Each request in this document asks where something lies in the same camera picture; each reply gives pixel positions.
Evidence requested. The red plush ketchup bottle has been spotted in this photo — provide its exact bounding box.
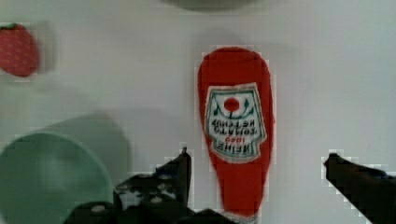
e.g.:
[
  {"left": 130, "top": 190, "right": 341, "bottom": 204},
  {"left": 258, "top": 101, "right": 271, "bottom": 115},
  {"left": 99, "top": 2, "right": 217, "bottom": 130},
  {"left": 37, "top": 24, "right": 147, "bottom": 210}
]
[{"left": 198, "top": 47, "right": 275, "bottom": 224}]

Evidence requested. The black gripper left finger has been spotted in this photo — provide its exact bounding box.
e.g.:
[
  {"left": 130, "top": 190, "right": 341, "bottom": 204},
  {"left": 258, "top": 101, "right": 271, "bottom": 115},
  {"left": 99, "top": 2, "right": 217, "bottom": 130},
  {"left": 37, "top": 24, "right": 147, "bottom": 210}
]
[{"left": 113, "top": 147, "right": 191, "bottom": 215}]

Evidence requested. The red plush strawberry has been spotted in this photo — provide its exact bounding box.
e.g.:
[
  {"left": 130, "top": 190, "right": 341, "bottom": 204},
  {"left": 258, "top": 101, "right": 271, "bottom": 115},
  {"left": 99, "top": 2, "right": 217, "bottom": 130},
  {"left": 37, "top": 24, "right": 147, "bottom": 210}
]
[{"left": 0, "top": 23, "right": 39, "bottom": 77}]

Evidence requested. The green plastic cup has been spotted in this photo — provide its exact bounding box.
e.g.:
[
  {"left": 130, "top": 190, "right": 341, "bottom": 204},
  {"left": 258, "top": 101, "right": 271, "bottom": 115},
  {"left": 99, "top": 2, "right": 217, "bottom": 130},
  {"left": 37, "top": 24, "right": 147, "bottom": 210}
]
[{"left": 0, "top": 114, "right": 129, "bottom": 224}]

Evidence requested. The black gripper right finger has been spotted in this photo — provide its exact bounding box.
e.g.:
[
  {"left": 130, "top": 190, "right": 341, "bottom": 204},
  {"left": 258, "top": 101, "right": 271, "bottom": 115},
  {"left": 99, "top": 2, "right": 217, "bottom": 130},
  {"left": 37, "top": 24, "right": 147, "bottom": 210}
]
[{"left": 323, "top": 153, "right": 396, "bottom": 224}]

